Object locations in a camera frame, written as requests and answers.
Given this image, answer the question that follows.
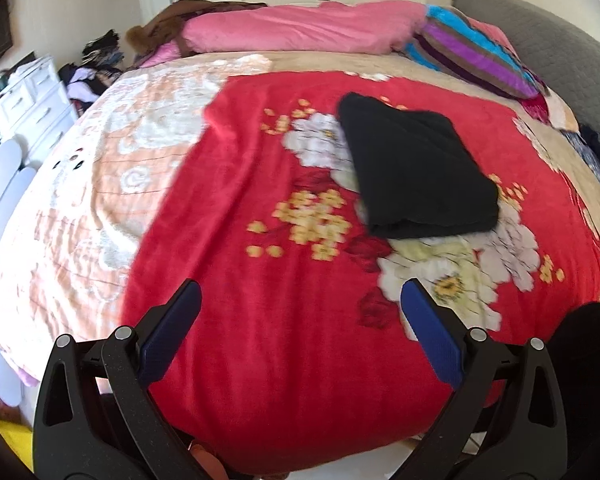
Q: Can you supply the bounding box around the pile of mixed clothes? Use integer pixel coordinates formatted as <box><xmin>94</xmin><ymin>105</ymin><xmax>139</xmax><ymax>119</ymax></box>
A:
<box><xmin>59</xmin><ymin>30</ymin><xmax>126</xmax><ymax>106</ymax></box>

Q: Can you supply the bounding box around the yellow cloth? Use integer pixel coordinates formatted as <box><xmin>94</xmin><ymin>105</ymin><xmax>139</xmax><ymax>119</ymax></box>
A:
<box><xmin>0</xmin><ymin>417</ymin><xmax>34</xmax><ymax>471</ymax></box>

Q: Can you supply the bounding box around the maroon cloth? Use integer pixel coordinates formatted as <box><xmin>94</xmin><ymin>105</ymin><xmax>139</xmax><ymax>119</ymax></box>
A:
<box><xmin>520</xmin><ymin>92</ymin><xmax>551</xmax><ymax>123</ymax></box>

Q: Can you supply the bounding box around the black long-sleeved shirt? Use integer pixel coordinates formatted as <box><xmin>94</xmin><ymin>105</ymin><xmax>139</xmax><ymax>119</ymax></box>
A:
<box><xmin>337</xmin><ymin>91</ymin><xmax>500</xmax><ymax>241</ymax></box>

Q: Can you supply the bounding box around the peach patterned bedsheet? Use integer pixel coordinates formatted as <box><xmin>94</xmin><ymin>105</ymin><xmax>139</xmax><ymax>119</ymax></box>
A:
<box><xmin>0</xmin><ymin>52</ymin><xmax>273</xmax><ymax>386</ymax></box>

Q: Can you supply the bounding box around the blue patterned cloth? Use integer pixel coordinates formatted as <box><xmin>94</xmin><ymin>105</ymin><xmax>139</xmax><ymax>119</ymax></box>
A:
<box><xmin>560</xmin><ymin>130</ymin><xmax>600</xmax><ymax>186</ymax></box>

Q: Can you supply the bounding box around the grey quilted headboard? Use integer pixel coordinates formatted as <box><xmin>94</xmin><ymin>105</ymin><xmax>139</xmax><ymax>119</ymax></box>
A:
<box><xmin>450</xmin><ymin>0</ymin><xmax>600</xmax><ymax>146</ymax></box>

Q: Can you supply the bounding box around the pink quilt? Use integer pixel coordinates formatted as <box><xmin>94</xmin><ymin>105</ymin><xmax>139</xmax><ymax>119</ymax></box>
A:
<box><xmin>140</xmin><ymin>1</ymin><xmax>428</xmax><ymax>68</ymax></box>

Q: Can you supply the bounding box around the red floral blanket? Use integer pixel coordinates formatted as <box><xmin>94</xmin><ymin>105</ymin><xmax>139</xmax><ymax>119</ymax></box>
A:
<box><xmin>120</xmin><ymin>71</ymin><xmax>600</xmax><ymax>476</ymax></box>

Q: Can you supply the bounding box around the white drawer cabinet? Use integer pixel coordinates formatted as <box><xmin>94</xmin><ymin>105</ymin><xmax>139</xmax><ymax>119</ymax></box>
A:
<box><xmin>0</xmin><ymin>55</ymin><xmax>78</xmax><ymax>161</ymax></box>

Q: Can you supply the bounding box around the brown fur-trimmed coat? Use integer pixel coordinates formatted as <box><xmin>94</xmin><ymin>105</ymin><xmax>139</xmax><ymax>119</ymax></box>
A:
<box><xmin>125</xmin><ymin>0</ymin><xmax>268</xmax><ymax>58</ymax></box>

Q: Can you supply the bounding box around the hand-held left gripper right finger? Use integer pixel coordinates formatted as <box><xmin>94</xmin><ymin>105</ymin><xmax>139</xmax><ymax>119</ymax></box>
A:
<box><xmin>395</xmin><ymin>280</ymin><xmax>568</xmax><ymax>480</ymax></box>

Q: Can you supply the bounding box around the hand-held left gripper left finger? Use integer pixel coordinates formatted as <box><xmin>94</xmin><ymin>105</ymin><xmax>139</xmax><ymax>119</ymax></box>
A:
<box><xmin>32</xmin><ymin>279</ymin><xmax>206</xmax><ymax>480</ymax></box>

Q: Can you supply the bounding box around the striped plush pillow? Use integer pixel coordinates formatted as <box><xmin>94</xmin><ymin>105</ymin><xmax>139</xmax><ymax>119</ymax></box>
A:
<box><xmin>405</xmin><ymin>5</ymin><xmax>541</xmax><ymax>101</ymax></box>

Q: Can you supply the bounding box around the cream cloth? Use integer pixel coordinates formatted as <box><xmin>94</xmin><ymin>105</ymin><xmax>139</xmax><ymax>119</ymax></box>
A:
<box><xmin>545</xmin><ymin>95</ymin><xmax>579</xmax><ymax>129</ymax></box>

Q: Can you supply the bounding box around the white petal-shaped chair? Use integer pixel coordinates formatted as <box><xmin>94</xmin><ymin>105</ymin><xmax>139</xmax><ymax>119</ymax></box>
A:
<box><xmin>0</xmin><ymin>140</ymin><xmax>38</xmax><ymax>406</ymax></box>

